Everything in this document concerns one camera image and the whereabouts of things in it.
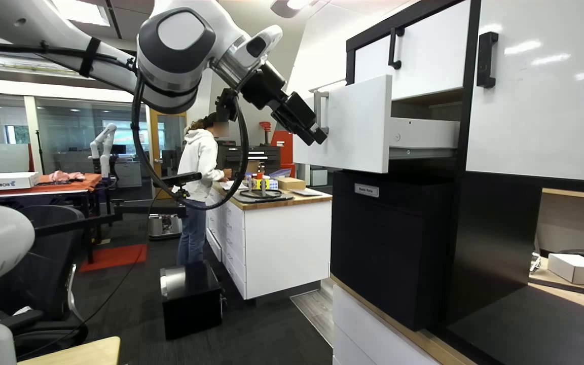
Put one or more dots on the black cabinet frame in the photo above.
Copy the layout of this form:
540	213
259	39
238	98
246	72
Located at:
496	236

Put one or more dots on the black fabric storage bin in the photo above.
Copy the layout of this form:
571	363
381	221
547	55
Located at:
394	256

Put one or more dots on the small white background robot arm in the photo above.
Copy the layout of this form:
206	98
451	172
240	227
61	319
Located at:
103	145

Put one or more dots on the black office chair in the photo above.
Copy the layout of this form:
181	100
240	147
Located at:
42	270

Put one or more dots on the white floor appliance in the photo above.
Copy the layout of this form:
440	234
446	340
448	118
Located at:
168	226

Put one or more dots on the red floor mat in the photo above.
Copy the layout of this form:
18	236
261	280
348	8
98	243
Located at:
113	259

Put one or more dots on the black printer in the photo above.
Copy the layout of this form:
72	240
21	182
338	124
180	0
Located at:
262	161

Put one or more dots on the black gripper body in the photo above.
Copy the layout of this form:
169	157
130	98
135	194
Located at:
282	103

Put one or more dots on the small tan cardboard box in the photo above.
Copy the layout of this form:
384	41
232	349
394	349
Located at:
292	183

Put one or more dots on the black floor box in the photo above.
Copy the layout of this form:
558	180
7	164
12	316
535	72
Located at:
191	305

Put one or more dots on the plain white cardboard box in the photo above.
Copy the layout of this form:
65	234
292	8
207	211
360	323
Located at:
577	268

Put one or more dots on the yellow bottle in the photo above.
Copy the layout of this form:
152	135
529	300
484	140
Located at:
259	183

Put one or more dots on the white counter wooden top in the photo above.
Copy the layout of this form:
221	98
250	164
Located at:
366	337

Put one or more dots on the light wooden table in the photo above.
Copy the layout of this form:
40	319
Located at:
76	354

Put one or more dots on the flat white labelled box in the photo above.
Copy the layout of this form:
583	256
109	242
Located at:
0	182

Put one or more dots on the table with red cloth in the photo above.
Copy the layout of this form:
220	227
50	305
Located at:
55	188

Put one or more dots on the round black tray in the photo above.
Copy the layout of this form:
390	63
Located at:
264	197

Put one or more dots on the black counter mat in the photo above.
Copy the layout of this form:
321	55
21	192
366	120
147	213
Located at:
543	331

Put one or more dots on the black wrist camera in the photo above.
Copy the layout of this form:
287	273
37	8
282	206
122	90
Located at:
226	105

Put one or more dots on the red cabinet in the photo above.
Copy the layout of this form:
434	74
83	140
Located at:
285	152

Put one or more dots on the person in white hoodie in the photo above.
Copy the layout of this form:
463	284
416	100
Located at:
198	158

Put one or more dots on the wooden door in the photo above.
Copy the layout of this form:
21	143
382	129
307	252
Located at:
156	143

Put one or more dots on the white island wooden top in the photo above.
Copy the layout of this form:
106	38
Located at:
278	243

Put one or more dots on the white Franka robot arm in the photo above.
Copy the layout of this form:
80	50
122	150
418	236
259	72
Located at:
177	41

